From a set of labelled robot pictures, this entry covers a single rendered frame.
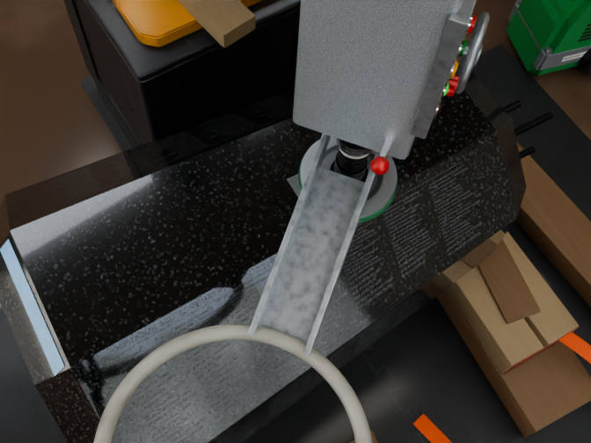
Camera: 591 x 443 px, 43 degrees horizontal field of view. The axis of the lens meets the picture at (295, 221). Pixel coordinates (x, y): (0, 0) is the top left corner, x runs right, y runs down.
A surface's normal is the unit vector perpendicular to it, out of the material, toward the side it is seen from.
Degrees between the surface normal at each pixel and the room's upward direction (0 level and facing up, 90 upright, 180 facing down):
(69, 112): 0
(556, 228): 0
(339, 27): 90
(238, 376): 45
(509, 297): 0
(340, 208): 16
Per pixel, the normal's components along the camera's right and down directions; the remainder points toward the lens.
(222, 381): 0.40, 0.24
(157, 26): 0.04, -0.43
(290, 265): -0.05, -0.18
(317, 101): -0.35, 0.84
